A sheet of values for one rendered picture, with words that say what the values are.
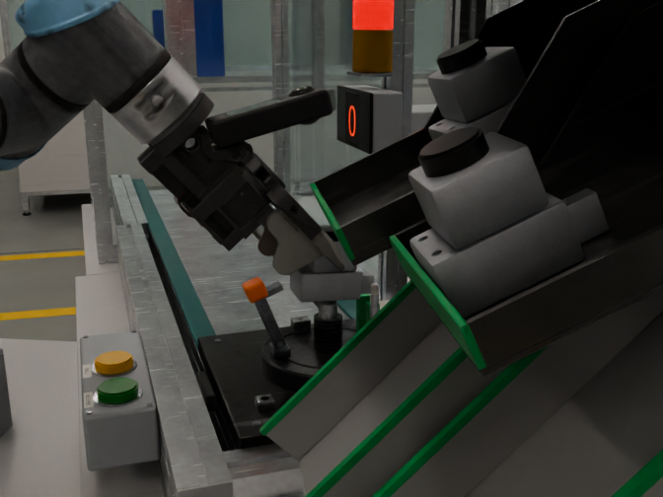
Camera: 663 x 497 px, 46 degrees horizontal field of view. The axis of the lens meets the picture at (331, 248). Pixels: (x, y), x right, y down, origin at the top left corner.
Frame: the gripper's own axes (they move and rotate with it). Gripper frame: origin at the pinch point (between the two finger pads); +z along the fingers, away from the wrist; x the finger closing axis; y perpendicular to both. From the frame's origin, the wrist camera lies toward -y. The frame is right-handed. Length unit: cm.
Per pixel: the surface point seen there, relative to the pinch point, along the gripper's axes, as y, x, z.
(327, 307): 4.5, 0.9, 3.9
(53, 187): 93, -505, 39
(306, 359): 9.7, 2.2, 5.8
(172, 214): 16, -96, 10
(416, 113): -41, -103, 36
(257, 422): 16.1, 10.1, 2.6
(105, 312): 32, -54, 3
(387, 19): -24.1, -16.7, -8.5
